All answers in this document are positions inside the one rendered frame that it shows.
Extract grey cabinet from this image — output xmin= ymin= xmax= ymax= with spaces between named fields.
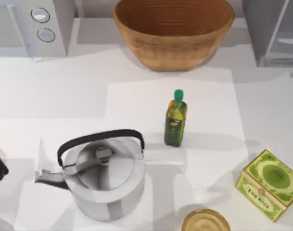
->
xmin=241 ymin=0 xmax=293 ymax=68

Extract green and cream tea box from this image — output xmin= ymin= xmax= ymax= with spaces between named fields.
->
xmin=235 ymin=149 xmax=293 ymax=223

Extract silver kettle with black handle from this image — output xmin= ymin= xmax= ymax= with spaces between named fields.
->
xmin=33 ymin=129 xmax=147 ymax=222

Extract green bottle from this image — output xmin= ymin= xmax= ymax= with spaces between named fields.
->
xmin=164 ymin=89 xmax=188 ymax=147

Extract brown wicker basket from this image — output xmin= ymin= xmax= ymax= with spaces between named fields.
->
xmin=113 ymin=0 xmax=235 ymax=71

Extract round microwave knob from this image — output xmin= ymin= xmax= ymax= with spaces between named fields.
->
xmin=37 ymin=27 xmax=56 ymax=43
xmin=30 ymin=7 xmax=51 ymax=24

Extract pale microwave oven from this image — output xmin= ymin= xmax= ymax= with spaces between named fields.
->
xmin=0 ymin=0 xmax=76 ymax=58

